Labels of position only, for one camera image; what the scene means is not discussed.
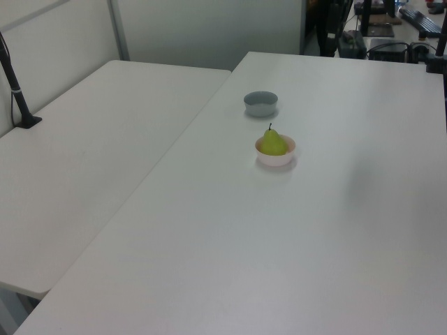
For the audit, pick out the black computer keyboard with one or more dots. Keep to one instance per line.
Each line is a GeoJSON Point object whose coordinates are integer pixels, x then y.
{"type": "Point", "coordinates": [420, 20]}

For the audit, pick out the grey plastic bowl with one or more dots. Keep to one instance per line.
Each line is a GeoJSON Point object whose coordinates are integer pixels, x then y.
{"type": "Point", "coordinates": [260, 108]}

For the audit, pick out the grey metal partition post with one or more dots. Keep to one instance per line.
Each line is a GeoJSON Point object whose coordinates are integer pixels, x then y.
{"type": "Point", "coordinates": [118, 31]}

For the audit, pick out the black computer mouse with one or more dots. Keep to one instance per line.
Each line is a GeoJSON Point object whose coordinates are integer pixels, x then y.
{"type": "Point", "coordinates": [435, 10]}

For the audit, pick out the brown board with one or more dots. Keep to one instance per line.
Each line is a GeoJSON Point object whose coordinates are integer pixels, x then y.
{"type": "Point", "coordinates": [384, 19]}

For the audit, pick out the black clamp with pole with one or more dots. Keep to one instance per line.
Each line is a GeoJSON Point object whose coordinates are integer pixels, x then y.
{"type": "Point", "coordinates": [436, 63]}

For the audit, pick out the black electronics box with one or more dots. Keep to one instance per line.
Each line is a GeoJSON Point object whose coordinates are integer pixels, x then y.
{"type": "Point", "coordinates": [386, 49]}

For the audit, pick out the black camera stand pole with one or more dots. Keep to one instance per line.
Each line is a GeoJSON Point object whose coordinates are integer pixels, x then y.
{"type": "Point", "coordinates": [15, 92]}

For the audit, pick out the black monitor stand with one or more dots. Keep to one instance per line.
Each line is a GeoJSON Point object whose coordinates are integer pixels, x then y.
{"type": "Point", "coordinates": [379, 31]}

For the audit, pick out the pink plastic bowl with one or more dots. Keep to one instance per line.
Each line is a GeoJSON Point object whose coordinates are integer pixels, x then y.
{"type": "Point", "coordinates": [276, 160]}

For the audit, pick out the dark grey case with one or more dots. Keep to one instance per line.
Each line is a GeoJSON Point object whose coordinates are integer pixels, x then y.
{"type": "Point", "coordinates": [352, 47]}

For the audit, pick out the green pear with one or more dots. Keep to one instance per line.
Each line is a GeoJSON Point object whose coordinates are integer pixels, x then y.
{"type": "Point", "coordinates": [273, 144]}

